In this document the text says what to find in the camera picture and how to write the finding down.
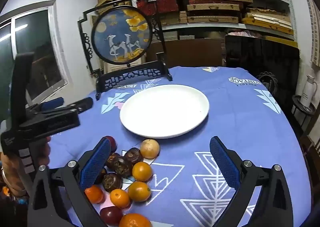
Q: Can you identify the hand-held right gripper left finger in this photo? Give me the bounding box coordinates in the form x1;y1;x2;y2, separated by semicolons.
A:
27;137;112;227

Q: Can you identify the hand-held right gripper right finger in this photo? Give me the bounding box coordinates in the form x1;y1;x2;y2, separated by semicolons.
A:
209;136;294;227

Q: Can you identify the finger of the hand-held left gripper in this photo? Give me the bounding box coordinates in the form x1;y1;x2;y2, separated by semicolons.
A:
25;97;93;115
19;108;81;140

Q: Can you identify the red round fruit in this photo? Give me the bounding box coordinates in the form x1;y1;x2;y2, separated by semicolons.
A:
104;135;117;152
100;206;123;227

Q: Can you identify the small orange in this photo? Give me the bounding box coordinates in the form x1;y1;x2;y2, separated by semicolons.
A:
110;189;131;209
128;181;152;202
84;185;105;204
132;161;153;182
119;213;152;227

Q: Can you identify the tan round fruit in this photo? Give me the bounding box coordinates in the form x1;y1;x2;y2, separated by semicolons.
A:
139;139;160;159

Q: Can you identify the white plate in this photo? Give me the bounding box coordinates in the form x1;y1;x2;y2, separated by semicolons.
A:
119;84;210;139

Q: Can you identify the person's left forearm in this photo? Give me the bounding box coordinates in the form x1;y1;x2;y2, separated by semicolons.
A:
0;172;28;199

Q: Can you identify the person's left hand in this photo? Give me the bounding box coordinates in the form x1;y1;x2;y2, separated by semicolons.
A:
0;136;52;180

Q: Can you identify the window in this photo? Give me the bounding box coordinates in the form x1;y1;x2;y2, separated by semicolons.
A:
0;0;69;107

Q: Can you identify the round embroidered screen black stand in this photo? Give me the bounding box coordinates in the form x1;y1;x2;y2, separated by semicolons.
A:
77;0;173;101

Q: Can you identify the person's dark floral clothing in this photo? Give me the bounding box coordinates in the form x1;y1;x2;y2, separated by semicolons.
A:
0;188;34;227

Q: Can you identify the small black side table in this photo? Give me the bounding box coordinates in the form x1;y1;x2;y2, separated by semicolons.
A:
291;94;317;130

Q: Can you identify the white thermos jug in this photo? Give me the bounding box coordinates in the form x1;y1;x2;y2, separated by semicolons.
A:
299;75;317;108

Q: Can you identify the black panel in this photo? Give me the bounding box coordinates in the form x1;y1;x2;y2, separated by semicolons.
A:
224;34;300;117

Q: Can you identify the brown cardboard sheet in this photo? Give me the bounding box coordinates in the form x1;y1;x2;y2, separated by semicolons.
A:
146;39;227;68

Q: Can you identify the red patterned box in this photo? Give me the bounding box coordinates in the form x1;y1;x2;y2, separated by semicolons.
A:
137;0;157;16
156;0;179;13

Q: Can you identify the white patterned curtain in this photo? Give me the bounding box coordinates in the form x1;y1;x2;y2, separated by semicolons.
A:
301;0;320;67

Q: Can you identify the black wire round object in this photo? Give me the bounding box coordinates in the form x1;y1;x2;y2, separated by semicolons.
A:
257;72;278;92

